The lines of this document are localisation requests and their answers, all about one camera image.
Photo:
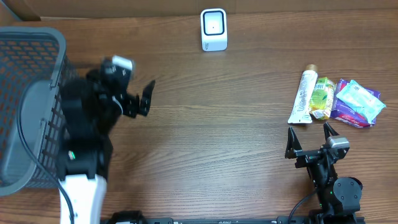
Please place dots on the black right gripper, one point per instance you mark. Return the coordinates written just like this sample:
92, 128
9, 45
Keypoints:
294, 148

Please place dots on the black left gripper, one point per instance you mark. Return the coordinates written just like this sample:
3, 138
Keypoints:
133, 104

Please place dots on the white tube with gold cap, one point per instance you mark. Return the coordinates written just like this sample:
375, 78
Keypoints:
301, 109

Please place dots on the purple pad package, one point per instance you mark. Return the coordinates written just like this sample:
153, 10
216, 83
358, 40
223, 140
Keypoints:
342, 112

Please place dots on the green yellow snack packet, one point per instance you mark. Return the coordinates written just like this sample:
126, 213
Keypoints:
322, 99

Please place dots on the teal snack packet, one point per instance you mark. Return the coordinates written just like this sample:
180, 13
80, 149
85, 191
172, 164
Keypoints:
361, 101

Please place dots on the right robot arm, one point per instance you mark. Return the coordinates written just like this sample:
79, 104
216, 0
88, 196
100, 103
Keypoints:
339, 197

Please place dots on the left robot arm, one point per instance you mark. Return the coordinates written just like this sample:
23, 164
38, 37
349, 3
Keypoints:
91, 106

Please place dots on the white barcode scanner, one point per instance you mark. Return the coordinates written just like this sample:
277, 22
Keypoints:
214, 30

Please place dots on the grey plastic mesh basket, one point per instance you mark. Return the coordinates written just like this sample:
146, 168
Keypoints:
34, 66

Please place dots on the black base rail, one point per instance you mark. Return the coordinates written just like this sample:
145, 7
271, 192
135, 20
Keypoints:
136, 217

